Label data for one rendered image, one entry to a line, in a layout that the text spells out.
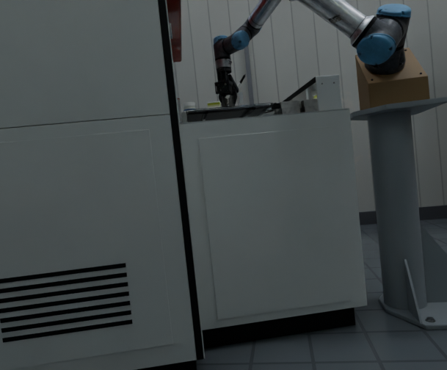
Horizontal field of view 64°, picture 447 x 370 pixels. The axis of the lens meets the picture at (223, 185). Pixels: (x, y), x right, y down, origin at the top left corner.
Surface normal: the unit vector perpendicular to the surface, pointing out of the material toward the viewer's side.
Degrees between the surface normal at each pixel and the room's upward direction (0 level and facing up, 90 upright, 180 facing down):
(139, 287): 90
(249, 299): 90
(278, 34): 90
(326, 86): 90
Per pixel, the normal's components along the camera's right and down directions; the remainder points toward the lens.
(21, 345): 0.11, 0.03
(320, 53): -0.16, 0.05
